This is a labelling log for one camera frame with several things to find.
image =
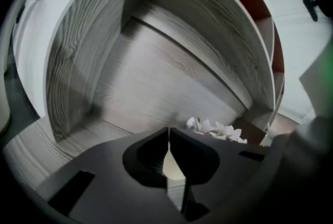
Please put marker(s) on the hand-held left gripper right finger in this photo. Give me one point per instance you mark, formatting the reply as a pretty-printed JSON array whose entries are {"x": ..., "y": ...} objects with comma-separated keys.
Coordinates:
[{"x": 197, "y": 160}]

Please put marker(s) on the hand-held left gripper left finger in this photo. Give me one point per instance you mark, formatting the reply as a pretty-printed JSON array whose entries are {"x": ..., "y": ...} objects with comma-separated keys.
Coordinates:
[{"x": 109, "y": 181}]

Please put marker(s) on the white pink flowers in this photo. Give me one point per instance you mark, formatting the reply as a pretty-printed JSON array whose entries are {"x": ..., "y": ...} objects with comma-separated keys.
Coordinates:
[{"x": 223, "y": 131}]

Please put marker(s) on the dark brown box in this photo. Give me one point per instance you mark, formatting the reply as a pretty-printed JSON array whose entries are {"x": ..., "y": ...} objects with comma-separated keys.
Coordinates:
[{"x": 251, "y": 130}]

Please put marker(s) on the grey wooden table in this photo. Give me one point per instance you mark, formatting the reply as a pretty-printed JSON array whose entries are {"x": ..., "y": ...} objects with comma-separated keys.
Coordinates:
[{"x": 31, "y": 155}]

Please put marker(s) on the grey wooden shelf unit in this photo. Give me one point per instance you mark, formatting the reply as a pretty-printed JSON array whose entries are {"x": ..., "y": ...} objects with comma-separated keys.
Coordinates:
[{"x": 161, "y": 67}]

